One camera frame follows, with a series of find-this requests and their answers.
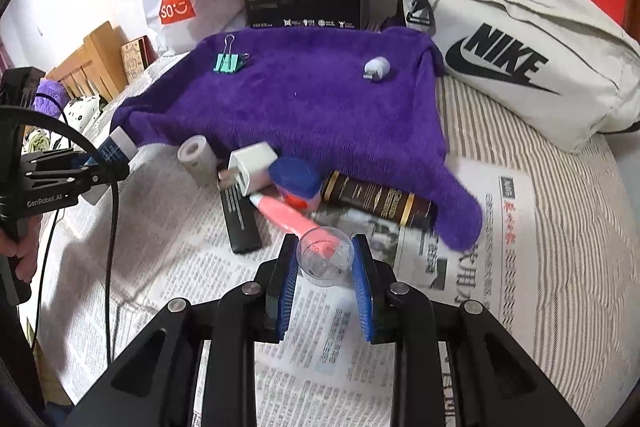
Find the green binder clip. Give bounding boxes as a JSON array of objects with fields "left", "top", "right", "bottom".
[{"left": 213, "top": 34, "right": 250, "bottom": 75}]

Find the clear plastic cup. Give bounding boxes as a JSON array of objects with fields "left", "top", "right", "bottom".
[{"left": 296, "top": 227, "right": 355, "bottom": 287}]

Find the wooden furniture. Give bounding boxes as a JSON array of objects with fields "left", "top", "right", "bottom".
[{"left": 46, "top": 22, "right": 128, "bottom": 102}]

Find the blue lid small jar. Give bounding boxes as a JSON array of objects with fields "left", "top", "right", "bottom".
[{"left": 268, "top": 156, "right": 322, "bottom": 212}]

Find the newspaper sheet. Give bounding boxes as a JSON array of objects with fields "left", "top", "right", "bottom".
[{"left": 37, "top": 141, "right": 539, "bottom": 427}]

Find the black cable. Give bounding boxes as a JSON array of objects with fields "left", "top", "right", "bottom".
[{"left": 0, "top": 93, "right": 122, "bottom": 365}]

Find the person left hand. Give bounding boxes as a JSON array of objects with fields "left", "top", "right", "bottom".
[{"left": 0, "top": 216, "right": 41, "bottom": 284}]

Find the dark brown gold tube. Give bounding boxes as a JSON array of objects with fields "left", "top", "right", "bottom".
[{"left": 321, "top": 171, "right": 437, "bottom": 232}]

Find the white Nike bag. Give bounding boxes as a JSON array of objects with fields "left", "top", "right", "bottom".
[{"left": 402, "top": 0, "right": 639, "bottom": 152}]

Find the white tape roll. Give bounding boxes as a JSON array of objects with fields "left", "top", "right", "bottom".
[{"left": 177, "top": 134, "right": 218, "bottom": 186}]

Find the white blue bottle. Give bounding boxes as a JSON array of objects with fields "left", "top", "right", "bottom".
[{"left": 82, "top": 127, "right": 138, "bottom": 206}]

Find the pink white tube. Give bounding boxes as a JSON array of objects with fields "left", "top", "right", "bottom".
[{"left": 248, "top": 193, "right": 337, "bottom": 260}]

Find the black rectangular stick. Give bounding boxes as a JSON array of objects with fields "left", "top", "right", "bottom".
[{"left": 218, "top": 181, "right": 262, "bottom": 255}]

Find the white charger plug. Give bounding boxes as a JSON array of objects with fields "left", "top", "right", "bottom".
[{"left": 218, "top": 141, "right": 278, "bottom": 196}]

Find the brown patterned book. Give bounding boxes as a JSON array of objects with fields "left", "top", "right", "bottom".
[{"left": 120, "top": 36, "right": 157, "bottom": 83}]

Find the purple towel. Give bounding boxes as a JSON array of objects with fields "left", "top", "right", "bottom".
[{"left": 111, "top": 26, "right": 483, "bottom": 251}]

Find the striped mattress cover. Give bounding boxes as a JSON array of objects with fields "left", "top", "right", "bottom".
[{"left": 24, "top": 51, "right": 640, "bottom": 417}]

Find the small white usb adapter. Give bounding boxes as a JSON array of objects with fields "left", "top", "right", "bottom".
[{"left": 363, "top": 56, "right": 390, "bottom": 82}]

